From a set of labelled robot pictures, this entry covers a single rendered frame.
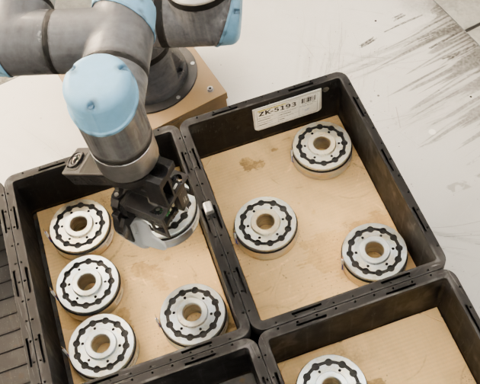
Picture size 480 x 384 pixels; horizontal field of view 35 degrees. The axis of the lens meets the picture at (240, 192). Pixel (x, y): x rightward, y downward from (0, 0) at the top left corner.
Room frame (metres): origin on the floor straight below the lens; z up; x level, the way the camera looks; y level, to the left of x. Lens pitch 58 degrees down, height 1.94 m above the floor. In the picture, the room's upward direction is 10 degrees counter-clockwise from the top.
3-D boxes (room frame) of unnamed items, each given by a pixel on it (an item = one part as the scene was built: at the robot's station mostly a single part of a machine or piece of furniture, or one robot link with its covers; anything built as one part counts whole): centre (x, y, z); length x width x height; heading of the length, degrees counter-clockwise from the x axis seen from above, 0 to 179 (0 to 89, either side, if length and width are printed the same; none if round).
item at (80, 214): (0.68, 0.27, 0.86); 0.05 x 0.05 x 0.01
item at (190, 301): (0.49, 0.10, 0.86); 0.05 x 0.05 x 0.01
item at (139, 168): (0.55, 0.12, 1.22); 0.08 x 0.08 x 0.05
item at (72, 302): (0.57, 0.26, 0.86); 0.10 x 0.10 x 0.01
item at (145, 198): (0.54, 0.12, 1.14); 0.09 x 0.08 x 0.12; 56
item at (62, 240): (0.68, 0.27, 0.86); 0.10 x 0.10 x 0.01
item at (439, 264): (0.63, -0.10, 0.92); 0.40 x 0.30 x 0.02; 10
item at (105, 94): (0.54, 0.13, 1.30); 0.09 x 0.08 x 0.11; 168
